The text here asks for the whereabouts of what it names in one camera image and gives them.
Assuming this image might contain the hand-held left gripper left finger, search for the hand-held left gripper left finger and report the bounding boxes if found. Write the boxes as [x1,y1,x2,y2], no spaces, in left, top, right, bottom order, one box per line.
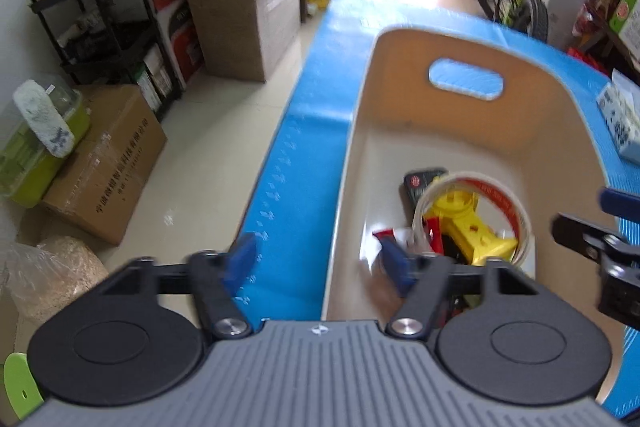
[92,233,258,340]

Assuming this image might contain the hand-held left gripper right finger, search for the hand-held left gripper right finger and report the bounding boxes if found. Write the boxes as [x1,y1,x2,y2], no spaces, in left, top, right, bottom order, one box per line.
[380,239,546,338]

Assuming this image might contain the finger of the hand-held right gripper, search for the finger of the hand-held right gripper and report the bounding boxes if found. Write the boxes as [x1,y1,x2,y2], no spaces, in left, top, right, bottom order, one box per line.
[551,213,640,325]
[599,188,640,223]

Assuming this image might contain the red snack wrapper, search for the red snack wrapper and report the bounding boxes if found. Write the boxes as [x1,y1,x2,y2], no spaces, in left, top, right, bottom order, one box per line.
[372,228,416,258]

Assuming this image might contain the red plastic toy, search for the red plastic toy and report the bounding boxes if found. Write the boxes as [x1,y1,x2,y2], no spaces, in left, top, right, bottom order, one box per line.
[422,216,447,254]

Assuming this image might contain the packing tape roll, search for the packing tape roll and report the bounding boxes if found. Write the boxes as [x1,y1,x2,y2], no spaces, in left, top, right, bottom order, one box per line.
[412,172,532,265]

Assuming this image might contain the yellow plastic toy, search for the yellow plastic toy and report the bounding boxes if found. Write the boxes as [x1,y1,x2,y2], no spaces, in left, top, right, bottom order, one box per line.
[430,189,518,265]

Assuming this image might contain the black remote control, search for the black remote control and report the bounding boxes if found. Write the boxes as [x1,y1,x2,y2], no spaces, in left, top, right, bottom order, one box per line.
[404,167,448,212]

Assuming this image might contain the beige plastic basket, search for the beige plastic basket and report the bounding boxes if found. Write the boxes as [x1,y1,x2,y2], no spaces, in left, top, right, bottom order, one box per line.
[320,26,623,323]

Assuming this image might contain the floral tissue pack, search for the floral tissue pack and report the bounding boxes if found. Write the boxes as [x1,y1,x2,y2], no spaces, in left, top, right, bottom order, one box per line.
[596,72,640,165]

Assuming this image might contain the blue ringed mat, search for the blue ringed mat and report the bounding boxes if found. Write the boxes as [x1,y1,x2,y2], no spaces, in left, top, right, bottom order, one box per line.
[235,0,640,418]

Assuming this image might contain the red bag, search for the red bag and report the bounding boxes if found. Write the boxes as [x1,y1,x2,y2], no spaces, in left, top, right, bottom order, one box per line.
[567,47,613,78]

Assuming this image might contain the dark wooden shelf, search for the dark wooden shelf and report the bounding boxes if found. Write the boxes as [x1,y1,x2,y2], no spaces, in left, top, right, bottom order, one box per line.
[582,2,640,78]

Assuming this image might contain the printed cardboard box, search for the printed cardboard box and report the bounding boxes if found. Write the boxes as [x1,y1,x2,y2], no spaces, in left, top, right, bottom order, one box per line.
[42,84,168,248]

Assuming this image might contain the clear bag of beige filling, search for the clear bag of beige filling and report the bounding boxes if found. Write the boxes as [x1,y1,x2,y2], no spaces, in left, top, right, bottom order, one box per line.
[0,234,111,323]

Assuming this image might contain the green and white carton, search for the green and white carton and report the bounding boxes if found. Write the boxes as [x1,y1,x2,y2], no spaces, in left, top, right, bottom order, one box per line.
[607,0,640,45]

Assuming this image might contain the taped cardboard box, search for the taped cardboard box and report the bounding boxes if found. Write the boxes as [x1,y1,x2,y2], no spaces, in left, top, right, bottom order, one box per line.
[187,0,302,82]

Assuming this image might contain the green plastic container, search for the green plastic container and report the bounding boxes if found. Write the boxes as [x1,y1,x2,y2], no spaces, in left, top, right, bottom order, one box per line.
[0,74,91,208]

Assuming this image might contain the red and white carton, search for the red and white carton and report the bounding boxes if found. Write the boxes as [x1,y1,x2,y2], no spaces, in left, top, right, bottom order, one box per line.
[142,0,206,82]

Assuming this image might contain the white patterned cloth roll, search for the white patterned cloth roll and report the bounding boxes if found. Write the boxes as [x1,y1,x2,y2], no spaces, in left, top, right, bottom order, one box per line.
[12,79,76,158]

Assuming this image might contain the black shelf rack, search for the black shelf rack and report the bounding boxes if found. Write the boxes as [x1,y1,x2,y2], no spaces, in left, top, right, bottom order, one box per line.
[27,0,183,105]

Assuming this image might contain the green plastic stool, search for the green plastic stool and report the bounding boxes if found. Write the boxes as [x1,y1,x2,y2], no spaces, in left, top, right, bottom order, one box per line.
[2,351,43,423]

